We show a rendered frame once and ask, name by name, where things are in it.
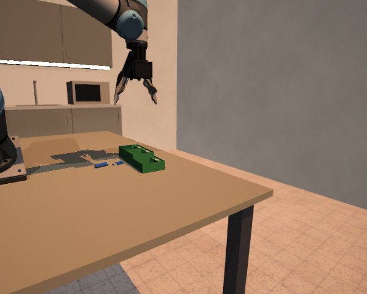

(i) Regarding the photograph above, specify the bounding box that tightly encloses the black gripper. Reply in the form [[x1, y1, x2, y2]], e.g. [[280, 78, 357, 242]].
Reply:
[[114, 42, 157, 105]]

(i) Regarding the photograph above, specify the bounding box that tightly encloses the green rack of three bins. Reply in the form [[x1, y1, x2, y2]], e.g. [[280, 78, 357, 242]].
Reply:
[[119, 145, 165, 173]]

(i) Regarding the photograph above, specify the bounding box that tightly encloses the blue aa battery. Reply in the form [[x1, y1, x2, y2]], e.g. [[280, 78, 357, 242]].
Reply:
[[94, 162, 108, 168]]

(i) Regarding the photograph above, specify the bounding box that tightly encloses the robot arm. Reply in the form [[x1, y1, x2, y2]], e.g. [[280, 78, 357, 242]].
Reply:
[[0, 0, 148, 173]]

